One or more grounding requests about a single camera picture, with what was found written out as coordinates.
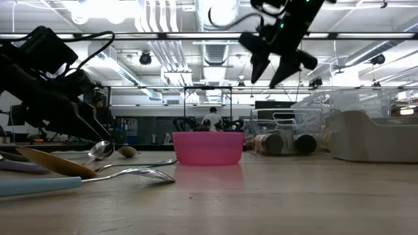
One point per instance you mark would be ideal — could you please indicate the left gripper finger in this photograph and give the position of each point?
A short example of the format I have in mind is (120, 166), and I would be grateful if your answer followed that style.
(72, 119)
(96, 117)

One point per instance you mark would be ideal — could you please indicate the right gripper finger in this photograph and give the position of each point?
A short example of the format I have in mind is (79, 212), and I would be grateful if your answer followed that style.
(285, 72)
(259, 65)

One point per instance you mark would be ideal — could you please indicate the wooden spoon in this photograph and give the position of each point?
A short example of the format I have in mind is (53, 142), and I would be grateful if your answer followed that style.
(55, 164)

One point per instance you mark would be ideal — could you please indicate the green lidded spice jar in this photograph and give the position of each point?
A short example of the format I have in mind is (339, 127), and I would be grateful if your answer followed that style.
(305, 144)

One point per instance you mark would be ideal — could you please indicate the person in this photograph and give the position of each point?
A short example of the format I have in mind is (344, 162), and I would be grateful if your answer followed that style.
(213, 117)
(99, 104)
(206, 125)

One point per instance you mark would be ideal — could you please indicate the black computer monitor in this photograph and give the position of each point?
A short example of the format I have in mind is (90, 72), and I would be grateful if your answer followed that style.
(14, 114)

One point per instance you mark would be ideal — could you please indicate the all-metal spoon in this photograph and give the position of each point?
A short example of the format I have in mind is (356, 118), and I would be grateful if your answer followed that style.
(128, 151)

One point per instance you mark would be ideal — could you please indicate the black overhead crossbar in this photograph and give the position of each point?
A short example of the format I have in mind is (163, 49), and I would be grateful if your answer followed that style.
(196, 36)

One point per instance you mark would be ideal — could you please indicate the black ceiling lamp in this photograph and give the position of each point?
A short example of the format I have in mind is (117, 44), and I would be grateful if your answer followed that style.
(378, 59)
(145, 58)

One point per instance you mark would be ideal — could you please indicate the deep clear plastic bin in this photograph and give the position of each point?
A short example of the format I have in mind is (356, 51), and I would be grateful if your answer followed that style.
(359, 101)

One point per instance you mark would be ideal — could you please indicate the white ceiling pipes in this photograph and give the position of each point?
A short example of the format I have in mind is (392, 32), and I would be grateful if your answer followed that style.
(166, 49)

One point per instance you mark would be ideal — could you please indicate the pink plastic bowl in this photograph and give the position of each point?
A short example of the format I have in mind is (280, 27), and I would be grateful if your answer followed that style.
(209, 148)

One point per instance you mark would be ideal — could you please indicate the grey plastic tray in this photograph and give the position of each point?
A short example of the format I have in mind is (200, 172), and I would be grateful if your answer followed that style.
(369, 143)

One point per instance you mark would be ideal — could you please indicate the dark wall screen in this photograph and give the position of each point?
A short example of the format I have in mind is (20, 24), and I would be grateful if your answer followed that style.
(274, 104)

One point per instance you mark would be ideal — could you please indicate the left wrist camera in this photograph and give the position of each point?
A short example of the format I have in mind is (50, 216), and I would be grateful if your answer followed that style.
(45, 49)

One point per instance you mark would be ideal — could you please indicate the silver ventilation duct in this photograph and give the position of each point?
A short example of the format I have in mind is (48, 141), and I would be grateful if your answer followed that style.
(217, 49)

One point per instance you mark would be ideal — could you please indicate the black workstation frame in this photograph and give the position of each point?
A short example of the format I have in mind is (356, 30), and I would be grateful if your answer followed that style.
(184, 111)

